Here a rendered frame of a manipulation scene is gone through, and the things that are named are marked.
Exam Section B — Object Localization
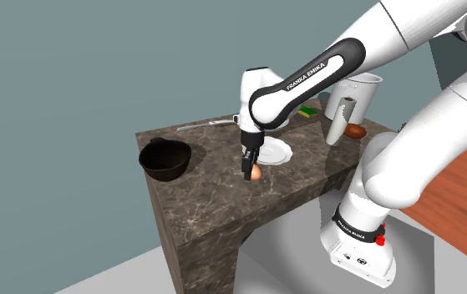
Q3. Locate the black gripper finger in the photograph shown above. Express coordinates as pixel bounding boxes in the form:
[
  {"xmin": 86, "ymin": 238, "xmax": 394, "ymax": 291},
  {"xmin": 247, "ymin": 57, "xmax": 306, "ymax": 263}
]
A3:
[{"xmin": 241, "ymin": 155, "xmax": 256, "ymax": 182}]

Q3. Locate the white plate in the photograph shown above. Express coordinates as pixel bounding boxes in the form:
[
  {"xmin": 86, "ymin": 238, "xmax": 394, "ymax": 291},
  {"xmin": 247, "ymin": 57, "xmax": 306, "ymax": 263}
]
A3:
[{"xmin": 255, "ymin": 135, "xmax": 294, "ymax": 166}]

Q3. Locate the silver knife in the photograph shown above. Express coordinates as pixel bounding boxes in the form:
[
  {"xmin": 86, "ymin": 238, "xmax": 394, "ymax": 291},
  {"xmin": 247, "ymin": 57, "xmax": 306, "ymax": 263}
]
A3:
[{"xmin": 176, "ymin": 117, "xmax": 239, "ymax": 133}]

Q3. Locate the green and yellow sponge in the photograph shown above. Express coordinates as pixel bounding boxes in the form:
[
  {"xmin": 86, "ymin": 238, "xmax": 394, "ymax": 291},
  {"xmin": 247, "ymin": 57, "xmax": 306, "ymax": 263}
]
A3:
[{"xmin": 297, "ymin": 104, "xmax": 319, "ymax": 119}]

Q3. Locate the black bowl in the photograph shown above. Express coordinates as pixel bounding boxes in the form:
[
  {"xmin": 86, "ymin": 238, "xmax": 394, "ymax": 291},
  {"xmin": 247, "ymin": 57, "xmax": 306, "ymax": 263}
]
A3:
[{"xmin": 138, "ymin": 137, "xmax": 193, "ymax": 183}]

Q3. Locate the white paper towel roll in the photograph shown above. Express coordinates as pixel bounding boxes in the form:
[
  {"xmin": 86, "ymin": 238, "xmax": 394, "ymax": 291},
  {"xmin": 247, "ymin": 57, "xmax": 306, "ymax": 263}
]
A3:
[{"xmin": 325, "ymin": 95, "xmax": 358, "ymax": 147}]

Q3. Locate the grey robot stand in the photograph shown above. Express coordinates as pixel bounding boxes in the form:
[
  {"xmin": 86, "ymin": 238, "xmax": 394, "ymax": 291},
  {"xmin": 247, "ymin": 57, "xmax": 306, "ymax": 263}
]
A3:
[{"xmin": 232, "ymin": 194, "xmax": 436, "ymax": 294}]

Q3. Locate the brown potato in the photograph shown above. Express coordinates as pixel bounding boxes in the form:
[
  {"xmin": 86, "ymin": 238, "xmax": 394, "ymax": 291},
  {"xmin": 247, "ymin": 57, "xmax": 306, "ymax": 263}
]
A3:
[{"xmin": 342, "ymin": 123, "xmax": 368, "ymax": 140}]

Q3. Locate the white tall container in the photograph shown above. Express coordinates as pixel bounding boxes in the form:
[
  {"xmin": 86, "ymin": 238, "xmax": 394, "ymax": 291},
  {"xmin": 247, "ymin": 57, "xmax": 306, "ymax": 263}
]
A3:
[{"xmin": 323, "ymin": 73, "xmax": 384, "ymax": 125}]

